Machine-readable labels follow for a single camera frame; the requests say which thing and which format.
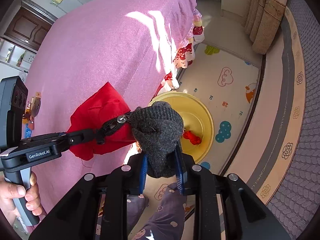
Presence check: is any red cloth pouch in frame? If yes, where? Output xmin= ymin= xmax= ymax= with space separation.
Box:
xmin=67 ymin=82 xmax=136 ymax=161

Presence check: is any dark grey knitted sock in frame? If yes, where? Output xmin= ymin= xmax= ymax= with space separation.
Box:
xmin=130 ymin=101 xmax=184 ymax=178

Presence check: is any person's left hand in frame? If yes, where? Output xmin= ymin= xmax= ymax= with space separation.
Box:
xmin=0 ymin=172 xmax=43 ymax=225

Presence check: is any red cloth in basin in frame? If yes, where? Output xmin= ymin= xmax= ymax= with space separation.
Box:
xmin=183 ymin=131 xmax=202 ymax=145

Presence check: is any yellow plastic basin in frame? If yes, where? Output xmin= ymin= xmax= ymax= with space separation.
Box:
xmin=149 ymin=91 xmax=214 ymax=163

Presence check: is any pink bed sheet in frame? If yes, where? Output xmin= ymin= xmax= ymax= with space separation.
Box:
xmin=23 ymin=0 xmax=198 ymax=214

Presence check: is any cartoon foam play mat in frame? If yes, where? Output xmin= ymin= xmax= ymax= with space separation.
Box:
xmin=175 ymin=43 xmax=262 ymax=174

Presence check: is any red floral bed skirt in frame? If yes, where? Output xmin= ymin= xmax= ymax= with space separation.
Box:
xmin=153 ymin=9 xmax=204 ymax=97

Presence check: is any beige window curtain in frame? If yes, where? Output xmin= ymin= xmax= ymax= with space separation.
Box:
xmin=242 ymin=0 xmax=287 ymax=55

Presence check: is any black camera box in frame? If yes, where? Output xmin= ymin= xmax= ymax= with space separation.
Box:
xmin=1 ymin=76 xmax=28 ymax=152

